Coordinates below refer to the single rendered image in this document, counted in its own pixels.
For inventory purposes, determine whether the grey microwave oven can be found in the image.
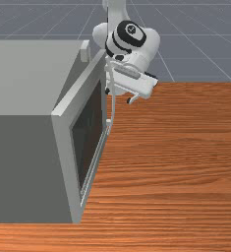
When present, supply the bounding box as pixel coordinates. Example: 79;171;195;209
0;38;117;225

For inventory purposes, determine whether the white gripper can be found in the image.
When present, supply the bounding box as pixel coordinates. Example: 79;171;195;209
106;61;159;105

